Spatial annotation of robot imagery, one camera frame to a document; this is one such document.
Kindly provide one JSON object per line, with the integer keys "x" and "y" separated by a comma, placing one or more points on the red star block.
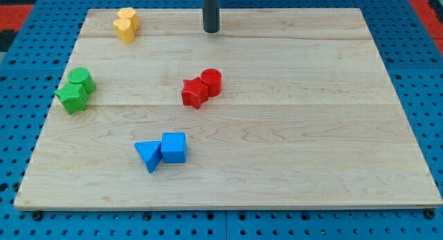
{"x": 194, "y": 93}

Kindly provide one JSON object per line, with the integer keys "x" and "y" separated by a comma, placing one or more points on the green star block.
{"x": 73, "y": 97}

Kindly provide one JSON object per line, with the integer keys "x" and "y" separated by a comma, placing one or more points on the red cylinder block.
{"x": 212, "y": 78}

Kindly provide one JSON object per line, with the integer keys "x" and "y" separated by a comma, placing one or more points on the blue cube block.
{"x": 174, "y": 147}

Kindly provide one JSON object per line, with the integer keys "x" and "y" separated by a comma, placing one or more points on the blue triangle block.
{"x": 150, "y": 153}

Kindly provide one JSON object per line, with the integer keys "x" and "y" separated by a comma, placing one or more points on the wooden board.
{"x": 307, "y": 119}

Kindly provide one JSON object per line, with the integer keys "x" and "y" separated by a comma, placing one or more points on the yellow heart block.
{"x": 124, "y": 30}

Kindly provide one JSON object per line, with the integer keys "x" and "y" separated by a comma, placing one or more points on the yellow hexagon block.
{"x": 131, "y": 14}

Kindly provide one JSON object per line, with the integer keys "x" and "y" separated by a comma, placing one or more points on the green cylinder block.
{"x": 81, "y": 75}

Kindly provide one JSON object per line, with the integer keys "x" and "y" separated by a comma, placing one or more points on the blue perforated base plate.
{"x": 31, "y": 70}

